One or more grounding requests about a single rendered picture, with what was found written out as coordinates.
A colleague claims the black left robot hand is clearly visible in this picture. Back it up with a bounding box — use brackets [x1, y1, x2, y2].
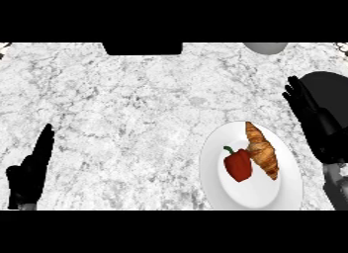
[5, 123, 58, 211]

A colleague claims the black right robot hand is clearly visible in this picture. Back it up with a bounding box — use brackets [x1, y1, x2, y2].
[282, 75, 348, 165]

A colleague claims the red bell pepper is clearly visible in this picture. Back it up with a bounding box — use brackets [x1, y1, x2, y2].
[223, 145, 255, 183]

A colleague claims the white round plate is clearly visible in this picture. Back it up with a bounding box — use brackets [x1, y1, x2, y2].
[197, 121, 305, 211]

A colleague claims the golden brown croissant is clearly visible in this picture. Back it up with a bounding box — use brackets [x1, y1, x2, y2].
[245, 121, 282, 181]

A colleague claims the grey rounded object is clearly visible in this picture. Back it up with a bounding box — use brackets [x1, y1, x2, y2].
[243, 42, 291, 55]

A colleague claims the black appliance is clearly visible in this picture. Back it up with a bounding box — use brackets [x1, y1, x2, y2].
[101, 42, 184, 56]

